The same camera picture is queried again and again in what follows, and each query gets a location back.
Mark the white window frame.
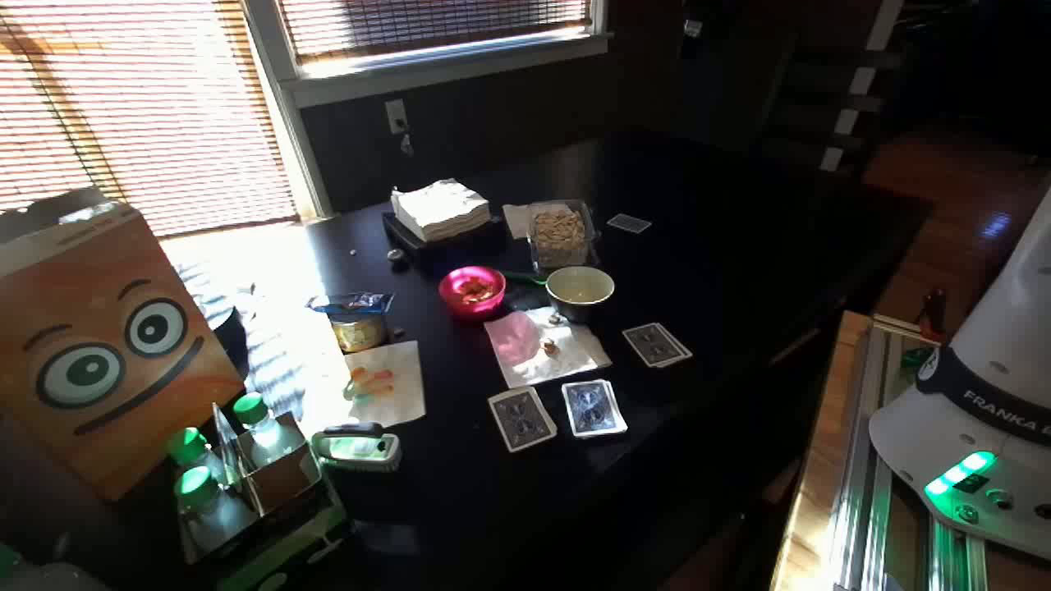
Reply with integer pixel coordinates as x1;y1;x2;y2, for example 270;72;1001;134
241;0;615;224

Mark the window blind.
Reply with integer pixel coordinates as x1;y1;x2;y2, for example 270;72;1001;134
0;0;303;239
275;0;594;61

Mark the green white handheld device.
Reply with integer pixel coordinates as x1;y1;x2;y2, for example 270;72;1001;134
308;423;405;472

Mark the green cap plastic bottle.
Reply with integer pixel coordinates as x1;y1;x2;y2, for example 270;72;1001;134
175;462;256;552
229;389;305;466
165;423;229;484

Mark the dark wooden chair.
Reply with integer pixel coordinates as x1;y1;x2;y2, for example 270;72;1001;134
766;0;914;178

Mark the black round container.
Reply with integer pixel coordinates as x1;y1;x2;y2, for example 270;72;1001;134
206;306;253;376

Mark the cream ceramic bowl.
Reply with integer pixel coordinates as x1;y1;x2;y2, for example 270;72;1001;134
542;261;617;321

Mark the clear container of nuts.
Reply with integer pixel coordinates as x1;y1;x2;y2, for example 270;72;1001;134
526;201;600;275

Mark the green plastic spoon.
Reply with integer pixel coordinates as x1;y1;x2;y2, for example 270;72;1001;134
502;269;552;294

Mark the white wall outlet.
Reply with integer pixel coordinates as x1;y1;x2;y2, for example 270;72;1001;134
382;95;414;141

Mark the cardboard box with cartoon face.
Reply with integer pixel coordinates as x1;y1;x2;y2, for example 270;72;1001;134
0;187;248;504

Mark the large white paper napkin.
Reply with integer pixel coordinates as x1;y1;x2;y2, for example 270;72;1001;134
483;300;617;389

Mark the pink plastic bowl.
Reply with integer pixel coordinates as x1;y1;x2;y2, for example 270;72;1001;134
438;261;514;321

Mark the black tray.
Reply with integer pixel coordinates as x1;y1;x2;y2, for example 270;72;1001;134
382;210;510;261

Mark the white napkin stack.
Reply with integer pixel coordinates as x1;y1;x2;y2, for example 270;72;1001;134
388;178;494;245

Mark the bottle carrier box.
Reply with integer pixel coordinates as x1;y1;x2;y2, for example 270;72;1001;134
175;402;355;591

